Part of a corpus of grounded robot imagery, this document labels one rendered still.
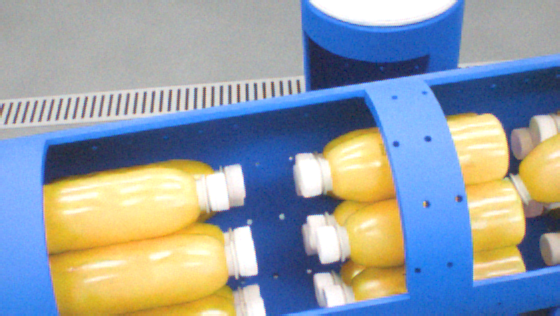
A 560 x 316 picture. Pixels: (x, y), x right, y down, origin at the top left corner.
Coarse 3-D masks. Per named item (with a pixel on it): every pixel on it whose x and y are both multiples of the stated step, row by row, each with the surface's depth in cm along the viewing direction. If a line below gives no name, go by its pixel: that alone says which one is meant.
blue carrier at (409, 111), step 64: (512, 64) 89; (128, 128) 86; (192, 128) 96; (256, 128) 99; (320, 128) 101; (384, 128) 81; (448, 128) 81; (512, 128) 106; (0, 192) 78; (256, 192) 105; (448, 192) 79; (0, 256) 76; (256, 256) 104; (448, 256) 79
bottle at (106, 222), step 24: (144, 168) 85; (168, 168) 85; (48, 192) 82; (72, 192) 82; (96, 192) 82; (120, 192) 82; (144, 192) 82; (168, 192) 82; (192, 192) 83; (48, 216) 81; (72, 216) 81; (96, 216) 81; (120, 216) 81; (144, 216) 82; (168, 216) 82; (192, 216) 84; (48, 240) 81; (72, 240) 82; (96, 240) 82; (120, 240) 83
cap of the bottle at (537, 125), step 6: (534, 120) 95; (540, 120) 94; (546, 120) 94; (552, 120) 94; (534, 126) 96; (540, 126) 94; (546, 126) 94; (552, 126) 94; (534, 132) 96; (540, 132) 94; (546, 132) 94; (552, 132) 94; (534, 138) 96; (540, 138) 94; (546, 138) 94; (534, 144) 97
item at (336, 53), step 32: (320, 32) 136; (352, 32) 132; (384, 32) 130; (416, 32) 131; (448, 32) 135; (320, 64) 162; (352, 64) 168; (384, 64) 168; (416, 64) 165; (448, 64) 140
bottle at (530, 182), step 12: (540, 144) 91; (552, 144) 89; (528, 156) 91; (540, 156) 89; (552, 156) 88; (528, 168) 90; (540, 168) 89; (552, 168) 88; (516, 180) 91; (528, 180) 90; (540, 180) 89; (552, 180) 88; (528, 192) 91; (540, 192) 90; (552, 192) 89
